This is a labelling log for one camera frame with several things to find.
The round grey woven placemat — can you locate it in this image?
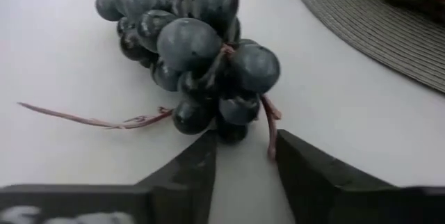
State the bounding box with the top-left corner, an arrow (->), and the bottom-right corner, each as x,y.
291,0 -> 445,95

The dark grape bunch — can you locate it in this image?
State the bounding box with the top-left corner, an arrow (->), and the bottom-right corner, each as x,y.
17,0 -> 282,163

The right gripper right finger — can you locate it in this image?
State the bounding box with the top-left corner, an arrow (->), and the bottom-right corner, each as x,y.
276,129 -> 412,224

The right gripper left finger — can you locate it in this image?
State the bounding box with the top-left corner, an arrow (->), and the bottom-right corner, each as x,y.
134,129 -> 219,224

